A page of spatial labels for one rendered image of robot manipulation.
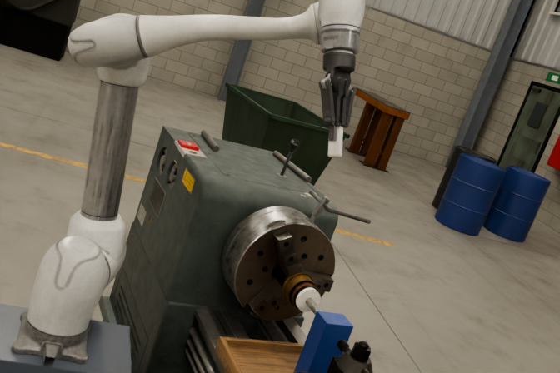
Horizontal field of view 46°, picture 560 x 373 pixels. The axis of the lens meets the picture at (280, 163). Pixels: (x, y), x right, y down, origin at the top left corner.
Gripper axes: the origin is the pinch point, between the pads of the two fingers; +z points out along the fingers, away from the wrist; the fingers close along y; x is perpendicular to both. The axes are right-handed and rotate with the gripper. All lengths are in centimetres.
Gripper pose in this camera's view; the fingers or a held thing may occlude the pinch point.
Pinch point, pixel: (335, 141)
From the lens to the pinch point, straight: 150.5
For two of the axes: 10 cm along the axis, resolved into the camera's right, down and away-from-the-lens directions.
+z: -0.5, 10.0, -0.4
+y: -6.1, -0.6, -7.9
